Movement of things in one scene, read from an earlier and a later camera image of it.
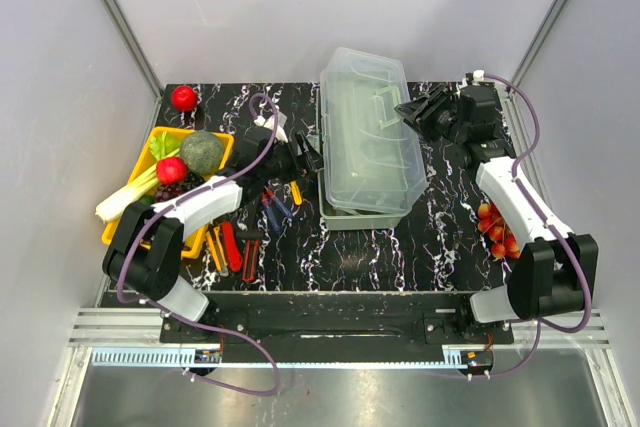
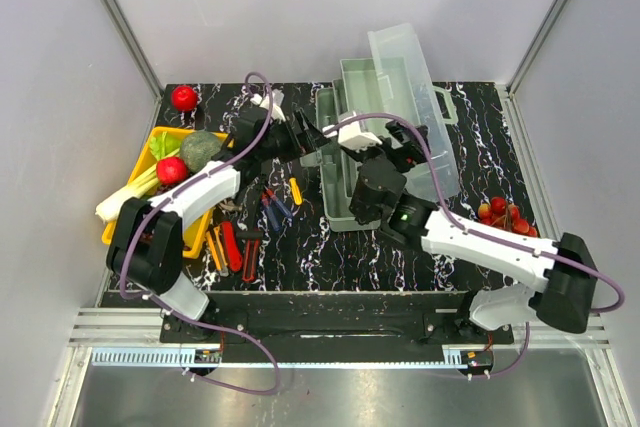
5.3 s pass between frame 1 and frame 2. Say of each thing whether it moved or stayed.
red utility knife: stayed
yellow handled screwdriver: stayed
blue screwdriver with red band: stayed
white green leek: stayed
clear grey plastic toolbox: moved
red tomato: stayed
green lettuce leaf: stayed
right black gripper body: moved
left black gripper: moved
